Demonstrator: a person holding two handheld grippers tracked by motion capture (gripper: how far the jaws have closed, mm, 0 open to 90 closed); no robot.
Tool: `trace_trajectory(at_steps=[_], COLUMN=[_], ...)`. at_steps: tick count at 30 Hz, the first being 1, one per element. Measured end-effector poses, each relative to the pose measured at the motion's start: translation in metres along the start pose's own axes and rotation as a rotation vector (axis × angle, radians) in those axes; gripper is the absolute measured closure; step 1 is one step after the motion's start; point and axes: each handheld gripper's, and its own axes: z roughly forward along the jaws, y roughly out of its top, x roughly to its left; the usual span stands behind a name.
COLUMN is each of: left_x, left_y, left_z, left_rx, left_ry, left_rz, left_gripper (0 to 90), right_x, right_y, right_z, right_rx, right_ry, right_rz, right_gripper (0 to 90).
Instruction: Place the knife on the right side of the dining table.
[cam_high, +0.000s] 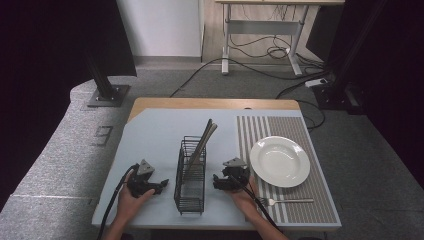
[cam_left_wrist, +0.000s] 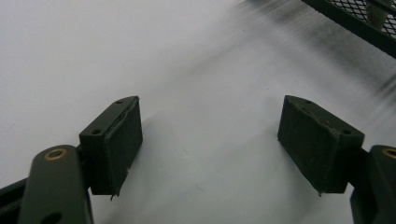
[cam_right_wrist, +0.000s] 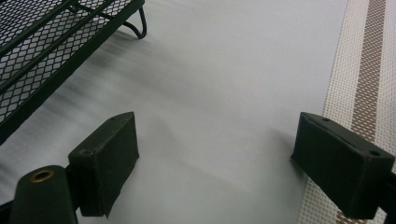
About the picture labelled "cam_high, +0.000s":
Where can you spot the white power strip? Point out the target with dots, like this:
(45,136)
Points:
(316,82)

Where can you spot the white round plate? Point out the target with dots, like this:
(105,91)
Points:
(279,161)

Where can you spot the person's left hand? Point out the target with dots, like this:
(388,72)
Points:
(128,205)

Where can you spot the light blue table mat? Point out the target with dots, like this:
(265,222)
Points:
(156,140)

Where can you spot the black stand with base plate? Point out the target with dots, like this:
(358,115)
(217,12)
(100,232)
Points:
(106,90)

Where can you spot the silver spoon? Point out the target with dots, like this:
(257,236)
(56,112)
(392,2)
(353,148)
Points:
(209,135)

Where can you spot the silver knife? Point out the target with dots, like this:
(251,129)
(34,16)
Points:
(207,131)

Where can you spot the person's right hand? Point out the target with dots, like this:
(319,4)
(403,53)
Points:
(245,201)

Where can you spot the white board panel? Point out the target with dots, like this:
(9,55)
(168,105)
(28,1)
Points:
(163,26)

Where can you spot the grey floor socket cover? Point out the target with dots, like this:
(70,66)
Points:
(102,135)

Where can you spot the silver fork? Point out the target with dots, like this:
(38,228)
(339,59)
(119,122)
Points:
(290,201)

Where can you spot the white metal desk frame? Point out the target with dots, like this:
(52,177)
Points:
(263,27)

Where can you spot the grey striped placemat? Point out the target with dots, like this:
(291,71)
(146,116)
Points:
(316,200)

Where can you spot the black metal stand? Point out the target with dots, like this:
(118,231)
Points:
(343,83)

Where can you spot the wooden table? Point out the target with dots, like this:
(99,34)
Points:
(200,103)

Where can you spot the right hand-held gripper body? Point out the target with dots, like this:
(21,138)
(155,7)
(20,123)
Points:
(237,175)

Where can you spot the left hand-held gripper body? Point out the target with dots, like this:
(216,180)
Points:
(141,180)

